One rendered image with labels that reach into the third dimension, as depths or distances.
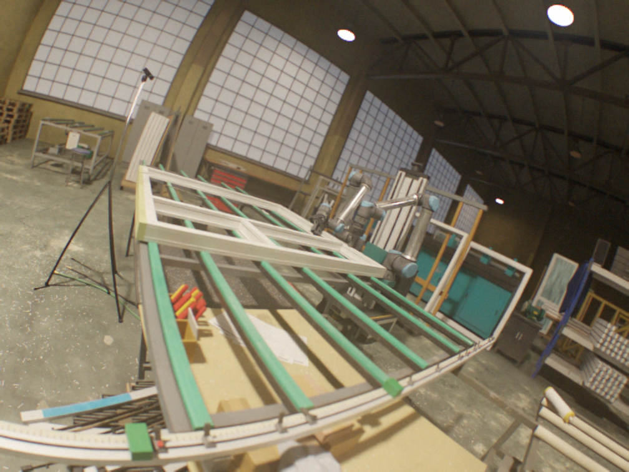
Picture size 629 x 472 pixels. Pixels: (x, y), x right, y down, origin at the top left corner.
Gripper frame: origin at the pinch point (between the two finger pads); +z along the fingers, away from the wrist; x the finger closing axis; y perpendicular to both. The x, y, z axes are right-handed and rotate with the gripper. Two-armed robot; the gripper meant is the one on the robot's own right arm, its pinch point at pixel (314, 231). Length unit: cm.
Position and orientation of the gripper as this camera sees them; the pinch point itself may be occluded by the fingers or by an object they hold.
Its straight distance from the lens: 218.9
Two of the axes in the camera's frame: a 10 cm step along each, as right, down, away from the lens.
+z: -2.8, 6.5, -7.1
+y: 9.2, -0.3, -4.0
